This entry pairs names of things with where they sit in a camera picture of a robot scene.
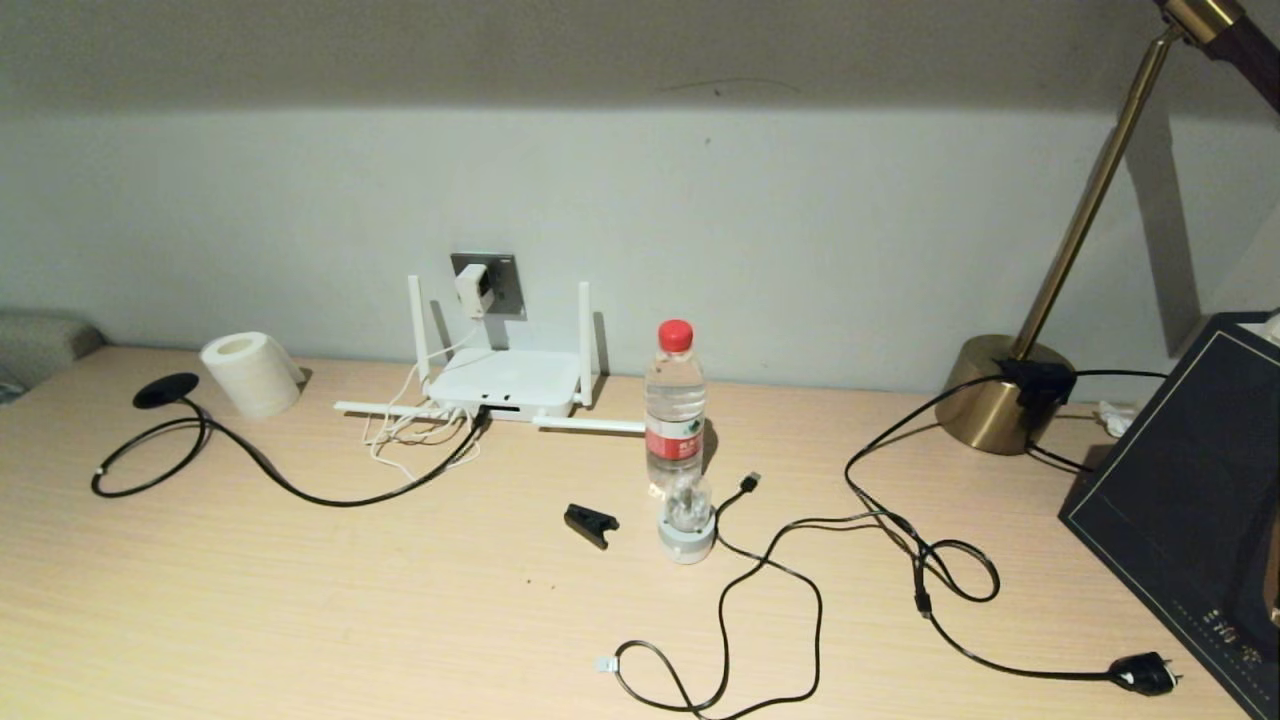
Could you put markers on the white power adapter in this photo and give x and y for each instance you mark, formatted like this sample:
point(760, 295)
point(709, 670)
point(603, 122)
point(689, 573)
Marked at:
point(472, 290)

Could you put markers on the white router with antennas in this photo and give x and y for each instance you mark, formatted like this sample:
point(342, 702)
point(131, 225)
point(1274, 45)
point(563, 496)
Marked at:
point(505, 380)

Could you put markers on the water bottle red cap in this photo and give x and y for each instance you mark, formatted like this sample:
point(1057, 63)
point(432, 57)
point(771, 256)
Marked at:
point(675, 420)

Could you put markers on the small black clip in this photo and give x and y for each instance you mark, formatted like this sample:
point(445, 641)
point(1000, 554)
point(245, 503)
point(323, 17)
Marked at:
point(588, 524)

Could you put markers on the small glass dome white base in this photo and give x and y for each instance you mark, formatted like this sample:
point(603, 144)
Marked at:
point(687, 535)

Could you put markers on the brass desk lamp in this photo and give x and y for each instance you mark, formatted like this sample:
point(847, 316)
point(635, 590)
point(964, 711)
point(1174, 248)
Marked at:
point(990, 400)

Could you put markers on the white toilet paper roll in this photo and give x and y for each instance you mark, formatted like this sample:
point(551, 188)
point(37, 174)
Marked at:
point(250, 375)

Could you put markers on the black box on lamp base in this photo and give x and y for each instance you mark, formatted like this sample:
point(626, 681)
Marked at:
point(1040, 385)

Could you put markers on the small white crumpled object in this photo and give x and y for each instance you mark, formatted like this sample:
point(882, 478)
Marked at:
point(1115, 418)

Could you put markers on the dark gift bag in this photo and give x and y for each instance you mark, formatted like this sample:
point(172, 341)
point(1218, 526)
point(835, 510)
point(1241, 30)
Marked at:
point(1180, 480)

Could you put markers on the grey wall socket plate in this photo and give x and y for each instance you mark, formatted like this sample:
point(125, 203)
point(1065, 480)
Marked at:
point(505, 282)

